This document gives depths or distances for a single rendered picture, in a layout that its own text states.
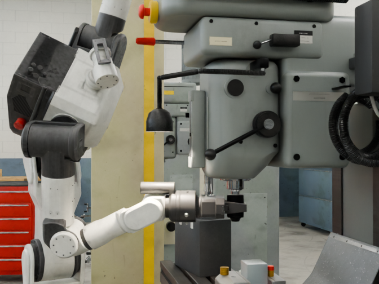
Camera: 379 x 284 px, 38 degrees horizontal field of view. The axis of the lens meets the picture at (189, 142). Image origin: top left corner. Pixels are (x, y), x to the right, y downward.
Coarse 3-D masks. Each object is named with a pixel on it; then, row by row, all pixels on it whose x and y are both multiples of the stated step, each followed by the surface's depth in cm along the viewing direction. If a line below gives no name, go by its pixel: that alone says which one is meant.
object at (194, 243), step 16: (176, 224) 200; (192, 224) 186; (208, 224) 183; (224, 224) 185; (176, 240) 200; (192, 240) 187; (208, 240) 183; (224, 240) 185; (176, 256) 200; (192, 256) 186; (208, 256) 183; (224, 256) 185; (192, 272) 186; (208, 272) 183
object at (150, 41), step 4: (136, 40) 157; (140, 40) 157; (144, 40) 157; (148, 40) 157; (152, 40) 157; (156, 40) 158; (160, 40) 158; (164, 40) 159; (168, 40) 159; (140, 44) 157; (144, 44) 157; (148, 44) 157; (152, 44) 158; (168, 44) 159; (172, 44) 159; (176, 44) 160; (180, 44) 160
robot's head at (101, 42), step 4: (92, 40) 155; (96, 40) 155; (100, 40) 155; (104, 40) 156; (92, 44) 156; (96, 44) 154; (100, 44) 155; (104, 44) 155; (92, 48) 156; (96, 48) 154; (104, 48) 154; (96, 52) 153; (108, 52) 153; (96, 56) 152; (108, 56) 153; (100, 60) 152; (104, 60) 152; (108, 60) 152; (100, 64) 152
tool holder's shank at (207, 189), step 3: (204, 174) 190; (204, 177) 190; (207, 177) 188; (210, 177) 189; (204, 180) 189; (207, 180) 188; (210, 180) 189; (204, 183) 189; (207, 183) 188; (210, 183) 189; (204, 186) 189; (207, 186) 188; (210, 186) 189; (204, 189) 189; (207, 189) 188; (210, 189) 188; (207, 192) 188; (210, 192) 189
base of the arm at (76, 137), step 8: (40, 120) 155; (24, 128) 146; (72, 128) 148; (80, 128) 149; (24, 136) 145; (72, 136) 146; (80, 136) 150; (24, 144) 145; (72, 144) 145; (80, 144) 150; (24, 152) 146; (72, 152) 146; (80, 152) 151
